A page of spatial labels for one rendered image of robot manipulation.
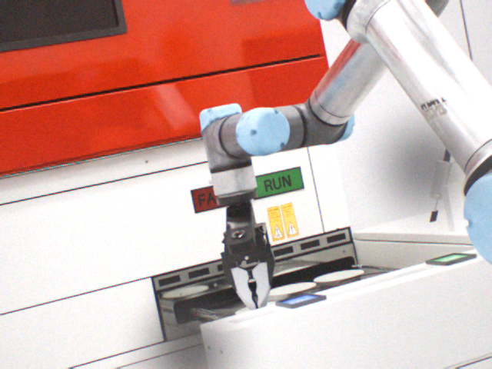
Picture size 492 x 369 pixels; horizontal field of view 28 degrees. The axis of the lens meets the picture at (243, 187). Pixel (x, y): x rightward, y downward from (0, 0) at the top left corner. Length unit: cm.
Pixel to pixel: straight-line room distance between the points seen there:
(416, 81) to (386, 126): 270
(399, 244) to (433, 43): 80
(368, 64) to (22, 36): 67
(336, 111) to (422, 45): 42
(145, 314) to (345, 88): 65
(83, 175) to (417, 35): 87
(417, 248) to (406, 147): 206
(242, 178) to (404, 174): 229
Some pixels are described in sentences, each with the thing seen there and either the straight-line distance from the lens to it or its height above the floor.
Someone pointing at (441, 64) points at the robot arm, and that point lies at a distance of 121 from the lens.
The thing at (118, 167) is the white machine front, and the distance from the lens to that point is 193.
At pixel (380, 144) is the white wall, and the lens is 389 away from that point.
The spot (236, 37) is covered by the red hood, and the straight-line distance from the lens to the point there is 198.
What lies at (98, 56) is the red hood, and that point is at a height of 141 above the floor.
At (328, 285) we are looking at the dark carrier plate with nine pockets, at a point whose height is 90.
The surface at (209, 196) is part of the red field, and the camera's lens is 198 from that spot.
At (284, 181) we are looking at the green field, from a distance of 205.
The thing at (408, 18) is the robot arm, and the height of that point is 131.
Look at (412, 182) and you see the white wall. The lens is 396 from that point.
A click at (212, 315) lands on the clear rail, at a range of 182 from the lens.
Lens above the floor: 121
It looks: 3 degrees down
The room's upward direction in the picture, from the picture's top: 11 degrees counter-clockwise
